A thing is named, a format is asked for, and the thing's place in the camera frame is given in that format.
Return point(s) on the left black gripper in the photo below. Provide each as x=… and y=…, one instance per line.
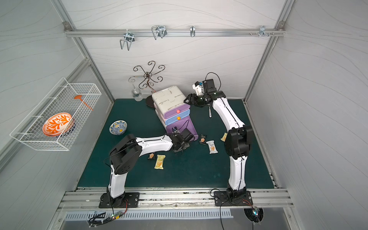
x=178, y=143

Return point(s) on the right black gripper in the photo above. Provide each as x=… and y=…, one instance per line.
x=194, y=99

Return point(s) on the purple top drawer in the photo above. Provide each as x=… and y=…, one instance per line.
x=177, y=110

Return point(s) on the purple drawer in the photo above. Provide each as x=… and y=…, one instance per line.
x=181, y=125
x=177, y=110

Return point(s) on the black drycake packet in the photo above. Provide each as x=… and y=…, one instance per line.
x=152, y=156
x=202, y=139

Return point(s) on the white drawer cabinet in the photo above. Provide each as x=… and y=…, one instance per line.
x=167, y=99

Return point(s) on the yellow cookie packet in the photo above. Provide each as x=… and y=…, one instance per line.
x=159, y=162
x=224, y=137

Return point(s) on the white cookie packet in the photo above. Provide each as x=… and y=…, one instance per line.
x=212, y=147

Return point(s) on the purple bottom drawer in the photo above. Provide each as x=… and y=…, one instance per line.
x=181, y=125

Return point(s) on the blue drawer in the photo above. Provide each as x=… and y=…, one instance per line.
x=177, y=117

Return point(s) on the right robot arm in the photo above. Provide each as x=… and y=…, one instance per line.
x=237, y=143

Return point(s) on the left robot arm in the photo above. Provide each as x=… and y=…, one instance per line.
x=126, y=153

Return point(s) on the silver fork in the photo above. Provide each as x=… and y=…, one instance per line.
x=210, y=113

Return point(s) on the metal mug tree stand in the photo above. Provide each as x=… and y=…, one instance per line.
x=147, y=80

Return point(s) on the small glass jar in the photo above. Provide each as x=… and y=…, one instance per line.
x=137, y=95

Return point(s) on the blue patterned small bowl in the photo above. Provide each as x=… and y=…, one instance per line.
x=118, y=127

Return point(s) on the single metal hook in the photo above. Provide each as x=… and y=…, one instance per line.
x=192, y=31

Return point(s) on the double metal hook middle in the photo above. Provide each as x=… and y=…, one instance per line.
x=159, y=31

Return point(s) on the double metal hook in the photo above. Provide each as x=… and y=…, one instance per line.
x=127, y=40
x=159, y=31

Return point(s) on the double metal hook left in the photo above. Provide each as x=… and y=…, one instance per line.
x=127, y=40

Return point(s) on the metal hook right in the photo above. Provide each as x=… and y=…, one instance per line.
x=262, y=32

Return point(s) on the orange spatula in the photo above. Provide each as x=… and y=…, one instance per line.
x=79, y=97

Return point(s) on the orange patterned plate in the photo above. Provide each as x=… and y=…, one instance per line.
x=58, y=124

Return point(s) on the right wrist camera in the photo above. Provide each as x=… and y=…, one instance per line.
x=204, y=87

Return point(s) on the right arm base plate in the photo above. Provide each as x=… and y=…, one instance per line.
x=221, y=198

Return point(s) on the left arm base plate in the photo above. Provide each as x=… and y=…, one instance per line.
x=129, y=200

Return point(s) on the white wire basket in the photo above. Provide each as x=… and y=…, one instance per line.
x=60, y=99

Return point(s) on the aluminium wall rail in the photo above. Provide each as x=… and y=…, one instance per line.
x=200, y=32

